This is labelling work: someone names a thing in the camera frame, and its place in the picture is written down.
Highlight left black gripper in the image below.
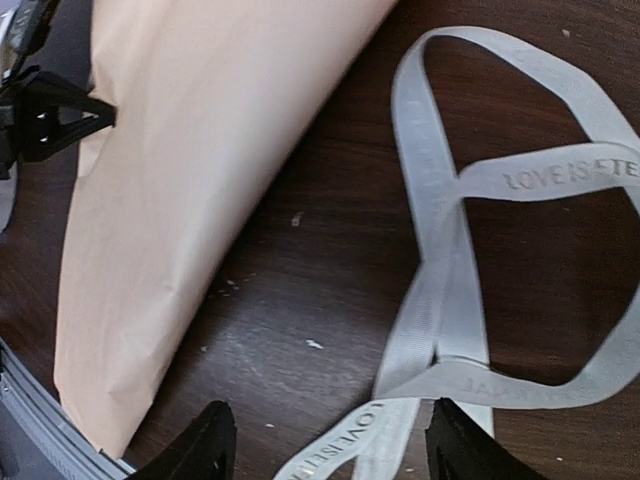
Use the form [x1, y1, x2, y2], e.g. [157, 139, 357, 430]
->
[1, 70, 116, 180]

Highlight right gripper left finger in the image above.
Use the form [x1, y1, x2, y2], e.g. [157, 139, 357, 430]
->
[134, 401, 237, 480]

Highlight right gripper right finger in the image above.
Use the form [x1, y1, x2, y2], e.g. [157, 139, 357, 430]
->
[425, 398, 546, 480]

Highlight white printed ribbon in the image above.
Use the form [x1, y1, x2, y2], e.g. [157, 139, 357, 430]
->
[278, 26, 639, 479]

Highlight pink and green wrapping paper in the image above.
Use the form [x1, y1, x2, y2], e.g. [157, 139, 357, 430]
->
[54, 1, 392, 459]

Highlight aluminium front rail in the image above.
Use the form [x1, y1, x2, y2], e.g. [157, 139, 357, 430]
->
[1, 342, 136, 479]

